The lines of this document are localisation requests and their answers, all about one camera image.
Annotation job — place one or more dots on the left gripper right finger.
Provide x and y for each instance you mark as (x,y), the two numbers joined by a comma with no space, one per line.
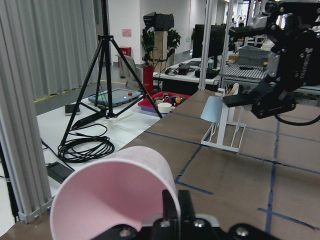
(186,205)

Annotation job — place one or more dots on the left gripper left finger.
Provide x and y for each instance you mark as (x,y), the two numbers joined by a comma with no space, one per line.
(168,206)

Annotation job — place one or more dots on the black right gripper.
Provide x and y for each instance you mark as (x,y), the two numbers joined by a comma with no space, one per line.
(293,61)

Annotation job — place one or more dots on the light blue plastic cup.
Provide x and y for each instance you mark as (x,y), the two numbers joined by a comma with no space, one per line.
(213,109)

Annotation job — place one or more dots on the pink plastic cup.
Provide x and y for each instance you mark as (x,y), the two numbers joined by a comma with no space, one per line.
(123,188)

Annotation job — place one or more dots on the white paper cup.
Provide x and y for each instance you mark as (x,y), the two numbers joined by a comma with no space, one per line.
(164,108)

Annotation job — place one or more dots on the red plastic tray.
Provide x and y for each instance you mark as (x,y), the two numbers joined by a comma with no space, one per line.
(175,99)

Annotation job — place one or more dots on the green potted plant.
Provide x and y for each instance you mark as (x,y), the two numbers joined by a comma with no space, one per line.
(173,39)

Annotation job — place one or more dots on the red bottle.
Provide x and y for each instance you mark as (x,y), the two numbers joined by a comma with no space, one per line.
(148,80)

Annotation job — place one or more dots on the black power adapter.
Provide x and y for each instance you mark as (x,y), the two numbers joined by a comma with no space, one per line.
(58,172)

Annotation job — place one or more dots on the black tripod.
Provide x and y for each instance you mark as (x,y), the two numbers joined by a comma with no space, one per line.
(103,51)

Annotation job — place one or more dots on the white wire cup rack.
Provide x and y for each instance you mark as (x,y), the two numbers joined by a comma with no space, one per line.
(215,135)

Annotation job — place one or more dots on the aluminium frame post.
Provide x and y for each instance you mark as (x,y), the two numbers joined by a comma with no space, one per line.
(19,131)

